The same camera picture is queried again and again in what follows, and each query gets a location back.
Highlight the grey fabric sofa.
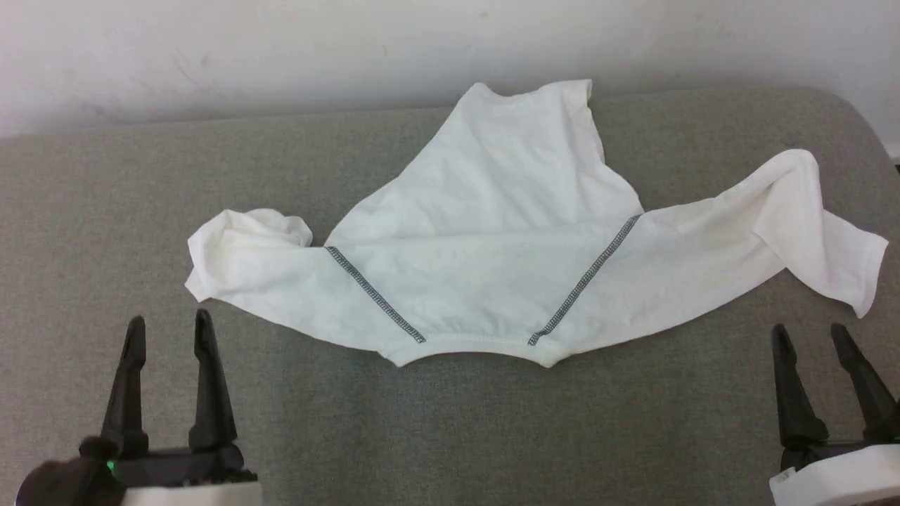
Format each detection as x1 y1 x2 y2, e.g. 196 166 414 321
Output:
0 86 900 506

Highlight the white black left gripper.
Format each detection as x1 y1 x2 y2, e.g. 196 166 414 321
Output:
100 309 262 506

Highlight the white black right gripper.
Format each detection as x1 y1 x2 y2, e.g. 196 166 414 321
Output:
769 323 900 506

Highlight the white long-sleeved garment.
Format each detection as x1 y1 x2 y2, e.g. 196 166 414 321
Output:
184 79 890 370

